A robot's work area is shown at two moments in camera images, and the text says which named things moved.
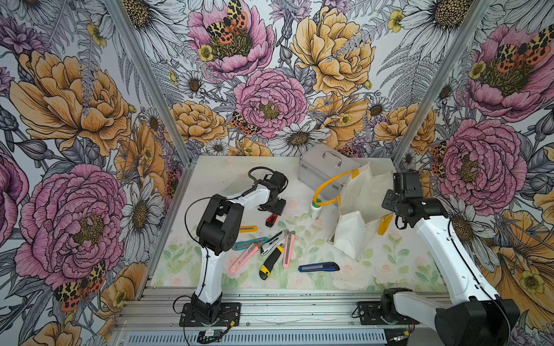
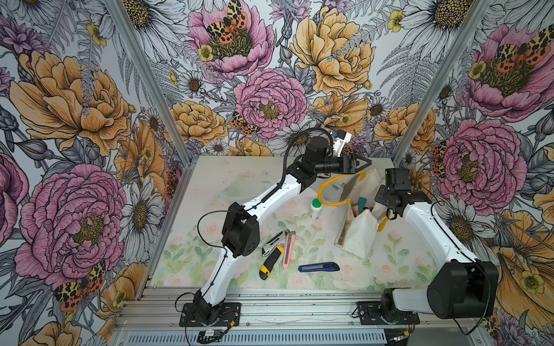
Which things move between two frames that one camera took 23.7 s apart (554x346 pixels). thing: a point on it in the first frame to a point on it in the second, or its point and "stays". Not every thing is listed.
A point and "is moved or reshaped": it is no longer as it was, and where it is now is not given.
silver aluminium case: [271, 316] stays
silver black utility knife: [273, 242] stays
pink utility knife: [249, 251] to [355, 208]
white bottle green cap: [315, 210] stays
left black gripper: [276, 210] to [353, 161]
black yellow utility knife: [265, 270] stays
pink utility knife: [288, 249] stays
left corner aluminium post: [151, 78] stays
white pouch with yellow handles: [366, 203] is moved or reshaped
